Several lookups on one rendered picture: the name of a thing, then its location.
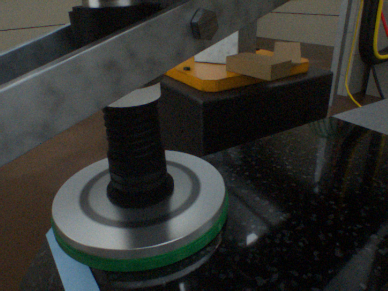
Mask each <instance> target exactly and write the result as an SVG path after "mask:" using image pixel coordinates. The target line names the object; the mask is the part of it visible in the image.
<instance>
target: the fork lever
mask: <svg viewBox="0 0 388 291"><path fill-rule="evenodd" d="M289 1H290V0H150V2H160V3H161V6H164V7H168V6H169V7H168V8H165V9H163V10H161V11H159V12H157V13H155V14H152V15H150V16H148V17H146V18H144V19H142V20H140V21H138V22H136V23H133V24H131V25H129V26H127V27H125V28H123V29H120V30H119V31H116V32H114V33H112V34H110V35H107V36H105V37H103V38H101V39H99V40H97V41H95V42H93V43H90V44H88V45H86V46H84V47H82V48H80V49H76V48H75V45H74V40H73V34H72V29H71V24H70V23H67V24H65V25H62V26H60V27H58V28H56V29H53V30H50V31H48V32H46V33H43V34H41V35H39V36H36V37H34V38H32V39H29V40H27V41H24V42H22V43H20V44H17V45H15V46H13V47H10V48H7V49H6V50H3V51H1V52H0V168H1V167H2V166H4V165H6V164H8V163H9V162H11V161H13V160H15V159H16V158H18V157H19V156H22V155H23V154H25V153H27V152H28V151H30V150H32V149H34V148H35V147H37V146H39V145H41V144H42V143H44V142H46V141H48V140H49V139H51V138H53V137H54V136H56V135H58V134H60V133H61V132H63V131H65V130H67V129H68V128H70V127H72V126H73V125H76V124H77V123H79V122H80V121H82V120H84V119H86V118H87V117H89V116H91V115H93V114H95V113H96V112H98V111H99V110H101V109H103V108H105V107H106V106H108V105H110V104H112V103H113V102H115V101H117V100H119V99H121V98H122V97H124V96H125V95H127V94H129V93H131V92H132V91H134V90H136V89H138V88H140V87H141V86H143V85H144V84H147V83H148V82H150V81H151V80H153V79H155V78H157V77H158V76H160V75H162V74H164V73H166V72H167V71H169V70H170V69H172V68H174V67H176V66H177V65H179V64H181V63H183V62H185V61H186V60H188V59H190V58H192V57H193V56H195V55H196V54H198V53H200V52H202V51H203V50H205V49H207V48H209V47H211V46H212V45H214V44H216V43H218V42H219V41H221V40H222V39H224V38H226V37H228V36H230V35H231V34H233V33H235V32H237V31H238V30H240V29H241V28H244V27H245V26H247V25H248V24H250V23H252V22H254V21H256V20H257V19H259V18H261V17H263V16H264V15H266V14H267V13H269V12H271V11H273V10H275V9H276V8H278V7H280V6H282V5H283V4H285V3H287V2H289Z"/></svg>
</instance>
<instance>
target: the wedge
mask: <svg viewBox="0 0 388 291"><path fill-rule="evenodd" d="M273 57H278V58H284V59H291V60H292V64H291V66H300V65H301V52H300V42H275V45H274V55H273Z"/></svg>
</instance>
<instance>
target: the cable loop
mask: <svg viewBox="0 0 388 291"><path fill-rule="evenodd" d="M382 6H383V0H364V5H363V12H362V16H361V24H360V32H359V54H360V58H361V60H362V61H363V62H365V63H366V64H369V65H376V64H381V63H384V62H386V61H388V45H387V47H385V48H383V49H381V50H379V51H377V38H378V29H379V22H380V16H381V12H382Z"/></svg>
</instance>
